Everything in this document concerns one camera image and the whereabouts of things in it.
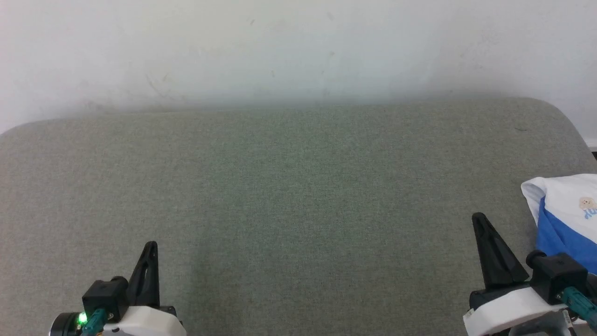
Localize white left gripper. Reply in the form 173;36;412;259
102;241;187;336

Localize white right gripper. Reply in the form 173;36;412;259
463;212;568;336

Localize blue and white shirt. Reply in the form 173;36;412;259
521;173;597;277

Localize grey-green fabric sofa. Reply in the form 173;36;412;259
0;97;597;336

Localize right arm cable, teal plug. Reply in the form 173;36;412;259
559;287;597;333

